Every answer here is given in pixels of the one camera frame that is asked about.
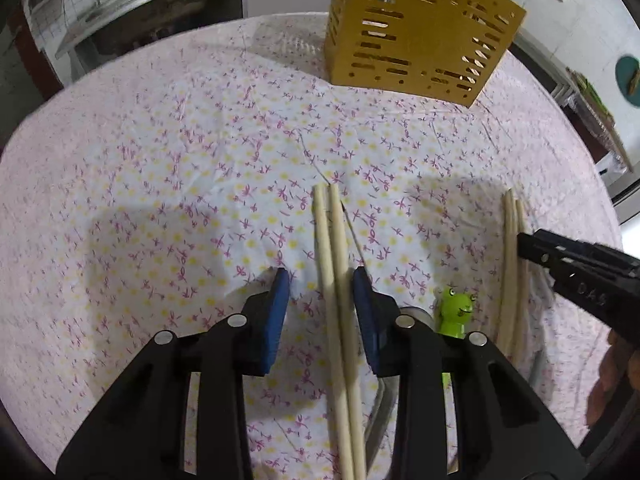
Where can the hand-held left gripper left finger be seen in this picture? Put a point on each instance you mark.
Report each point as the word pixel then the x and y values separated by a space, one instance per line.
pixel 275 320

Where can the person's right hand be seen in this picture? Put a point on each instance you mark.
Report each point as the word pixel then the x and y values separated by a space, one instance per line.
pixel 607 385

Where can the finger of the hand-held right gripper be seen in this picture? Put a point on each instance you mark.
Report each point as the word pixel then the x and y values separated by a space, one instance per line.
pixel 542 250

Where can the pink floral tablecloth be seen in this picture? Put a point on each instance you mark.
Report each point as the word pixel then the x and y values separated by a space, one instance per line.
pixel 150 185

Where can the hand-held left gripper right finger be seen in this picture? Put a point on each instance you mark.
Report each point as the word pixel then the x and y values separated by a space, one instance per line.
pixel 367 320

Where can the wooden chopstick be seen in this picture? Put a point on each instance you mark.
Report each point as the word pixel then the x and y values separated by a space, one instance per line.
pixel 327 285
pixel 522 310
pixel 510 285
pixel 343 285

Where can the glass door counter cabinet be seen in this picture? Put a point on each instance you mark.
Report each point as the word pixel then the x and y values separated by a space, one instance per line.
pixel 595 125

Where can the teal round wall plate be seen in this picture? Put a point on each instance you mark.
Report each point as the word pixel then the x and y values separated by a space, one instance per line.
pixel 627 74

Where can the yellow perforated utensil holder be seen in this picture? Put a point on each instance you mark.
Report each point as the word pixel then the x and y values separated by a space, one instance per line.
pixel 420 45

